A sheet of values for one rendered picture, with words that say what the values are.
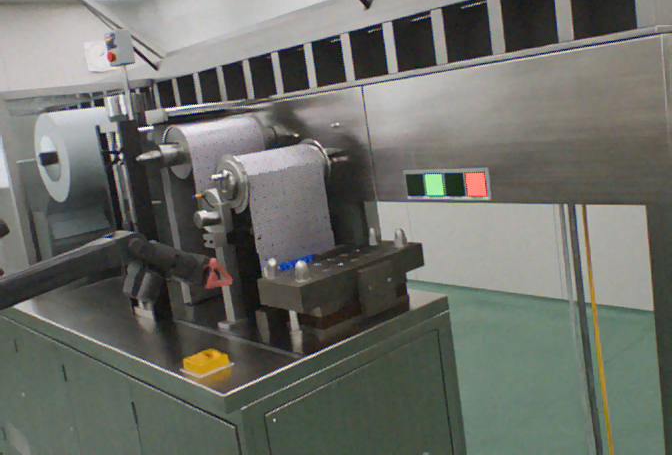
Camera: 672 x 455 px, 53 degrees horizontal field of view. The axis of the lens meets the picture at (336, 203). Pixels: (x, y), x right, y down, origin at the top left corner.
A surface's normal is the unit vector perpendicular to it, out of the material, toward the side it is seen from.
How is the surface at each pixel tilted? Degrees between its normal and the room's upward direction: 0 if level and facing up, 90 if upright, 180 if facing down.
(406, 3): 90
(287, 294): 90
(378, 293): 90
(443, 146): 90
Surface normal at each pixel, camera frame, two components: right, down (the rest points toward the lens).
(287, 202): 0.65, 0.01
